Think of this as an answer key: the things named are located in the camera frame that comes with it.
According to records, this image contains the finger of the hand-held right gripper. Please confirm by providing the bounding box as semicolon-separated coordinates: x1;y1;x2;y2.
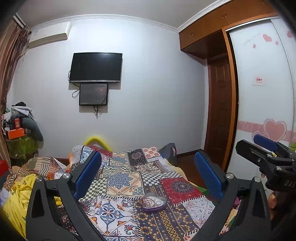
236;139;296;178
253;134;296;161

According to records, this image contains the white air conditioner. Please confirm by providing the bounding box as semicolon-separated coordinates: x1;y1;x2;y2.
28;22;71;49

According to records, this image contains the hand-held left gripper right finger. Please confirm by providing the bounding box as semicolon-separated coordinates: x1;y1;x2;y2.
194;150;272;241

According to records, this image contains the striped brown blanket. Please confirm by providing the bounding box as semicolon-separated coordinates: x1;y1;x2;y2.
9;156;70;184

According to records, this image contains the small black wall screen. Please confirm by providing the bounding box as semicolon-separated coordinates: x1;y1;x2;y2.
79;83;109;106

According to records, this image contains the patchwork printed blanket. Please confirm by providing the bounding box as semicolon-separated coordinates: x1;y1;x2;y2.
64;145;234;241

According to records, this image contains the purple heart-shaped box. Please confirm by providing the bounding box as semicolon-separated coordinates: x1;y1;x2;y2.
142;192;167;213

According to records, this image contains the white sliding wardrobe door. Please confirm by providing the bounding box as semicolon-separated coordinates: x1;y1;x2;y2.
221;17;296;177

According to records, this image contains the wooden overhead cabinet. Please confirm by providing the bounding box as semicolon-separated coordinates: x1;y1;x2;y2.
178;0;278;55

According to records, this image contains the tangle of orange bracelets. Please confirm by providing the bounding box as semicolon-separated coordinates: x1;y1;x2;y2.
142;196;164;208

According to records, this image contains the pile of clothes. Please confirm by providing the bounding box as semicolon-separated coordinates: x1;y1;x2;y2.
1;101;44;149

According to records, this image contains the black wall television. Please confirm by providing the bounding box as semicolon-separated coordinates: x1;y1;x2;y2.
69;52;123;83

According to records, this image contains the orange box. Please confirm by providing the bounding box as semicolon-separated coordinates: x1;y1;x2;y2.
6;128;25;140

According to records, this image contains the brown striped curtain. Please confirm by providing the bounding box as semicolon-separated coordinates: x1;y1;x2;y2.
0;14;32;164

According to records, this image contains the green patterned bag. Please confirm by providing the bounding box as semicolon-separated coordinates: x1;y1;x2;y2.
6;137;39;159

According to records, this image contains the dark blue bag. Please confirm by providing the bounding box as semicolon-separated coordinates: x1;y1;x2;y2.
159;143;178;166

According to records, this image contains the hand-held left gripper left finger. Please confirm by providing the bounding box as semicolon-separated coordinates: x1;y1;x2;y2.
25;151;109;241

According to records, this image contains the yellow cloth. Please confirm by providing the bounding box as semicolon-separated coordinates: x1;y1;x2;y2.
2;174;61;237

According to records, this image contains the brown wooden door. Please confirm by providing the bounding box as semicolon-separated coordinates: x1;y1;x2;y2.
203;53;239;172

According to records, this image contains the pink heart sticker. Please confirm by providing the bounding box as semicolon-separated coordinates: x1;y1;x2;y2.
252;118;287;143

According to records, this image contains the person's right hand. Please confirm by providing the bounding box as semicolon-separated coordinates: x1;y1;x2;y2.
268;193;281;209

